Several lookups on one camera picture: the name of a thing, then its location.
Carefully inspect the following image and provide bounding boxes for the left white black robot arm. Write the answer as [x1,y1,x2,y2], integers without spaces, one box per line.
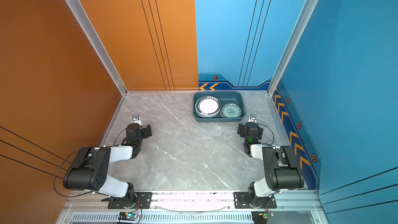
[63,123,152,209]

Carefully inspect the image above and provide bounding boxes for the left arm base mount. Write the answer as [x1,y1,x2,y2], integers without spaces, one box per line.
[107,192,152,210]

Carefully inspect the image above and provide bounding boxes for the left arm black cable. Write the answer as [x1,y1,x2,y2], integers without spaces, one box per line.
[53,129,128,198]

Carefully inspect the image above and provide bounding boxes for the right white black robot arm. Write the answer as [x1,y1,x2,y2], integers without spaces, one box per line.
[237,122,305,208]

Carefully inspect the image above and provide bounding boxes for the circuit board right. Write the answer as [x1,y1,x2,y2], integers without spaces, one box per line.
[251,211,275,224]

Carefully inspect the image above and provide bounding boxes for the green patterned plate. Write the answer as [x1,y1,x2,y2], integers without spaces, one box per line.
[220,103,242,118]

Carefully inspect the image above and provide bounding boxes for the aluminium rail frame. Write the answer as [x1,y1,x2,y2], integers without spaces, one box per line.
[56,190,329,224]

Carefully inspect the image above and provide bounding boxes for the teal plastic bin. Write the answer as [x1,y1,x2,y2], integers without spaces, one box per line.
[192,91,246,122]

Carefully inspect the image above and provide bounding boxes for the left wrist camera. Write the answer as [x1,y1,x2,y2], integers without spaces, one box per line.
[132,115,142,125]

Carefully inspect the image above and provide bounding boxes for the green circuit board left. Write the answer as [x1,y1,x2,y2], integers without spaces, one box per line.
[117,212,139,224]

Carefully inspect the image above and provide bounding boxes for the white plate green red rim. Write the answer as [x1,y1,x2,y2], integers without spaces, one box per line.
[194,95,221,118]

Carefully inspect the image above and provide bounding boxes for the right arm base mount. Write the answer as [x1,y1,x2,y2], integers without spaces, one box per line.
[233,191,277,209]

